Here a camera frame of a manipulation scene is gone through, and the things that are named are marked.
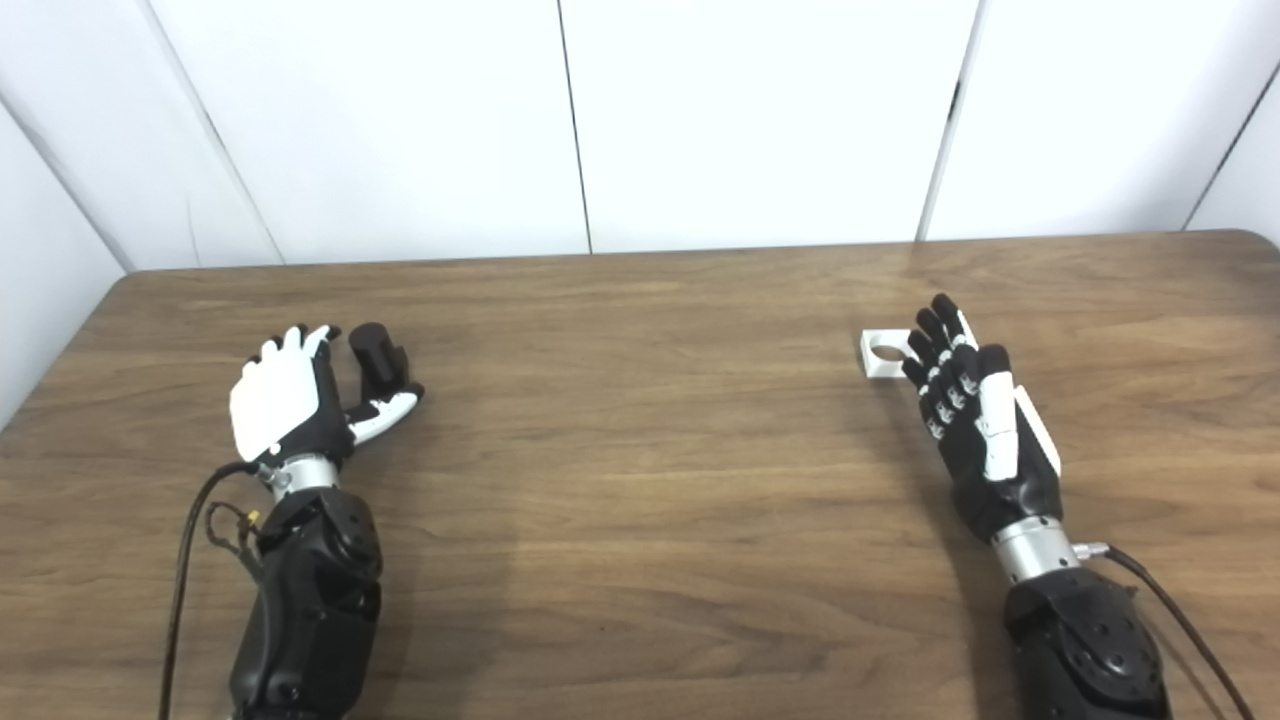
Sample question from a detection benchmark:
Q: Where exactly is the thin yellow-tipped wire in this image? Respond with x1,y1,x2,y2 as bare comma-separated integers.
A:
205,500,263,563

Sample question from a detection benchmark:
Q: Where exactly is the black peg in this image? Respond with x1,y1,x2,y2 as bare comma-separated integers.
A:
348,322,413,401

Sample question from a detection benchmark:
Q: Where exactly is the white square piece with hole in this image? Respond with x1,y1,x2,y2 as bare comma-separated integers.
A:
860,328,916,381

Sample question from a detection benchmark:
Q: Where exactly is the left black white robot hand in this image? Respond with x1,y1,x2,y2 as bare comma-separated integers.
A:
229,323,426,466

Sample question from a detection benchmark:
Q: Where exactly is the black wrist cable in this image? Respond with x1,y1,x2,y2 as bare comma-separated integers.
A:
1075,542,1256,720
158,460,261,720

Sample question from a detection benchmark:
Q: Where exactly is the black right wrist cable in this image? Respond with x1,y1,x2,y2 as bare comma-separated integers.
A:
1075,542,1256,720

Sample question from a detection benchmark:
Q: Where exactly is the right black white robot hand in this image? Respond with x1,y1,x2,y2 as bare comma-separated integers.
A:
902,293,1064,546

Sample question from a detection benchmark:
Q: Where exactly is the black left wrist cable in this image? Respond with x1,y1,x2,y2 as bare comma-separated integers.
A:
158,460,261,720

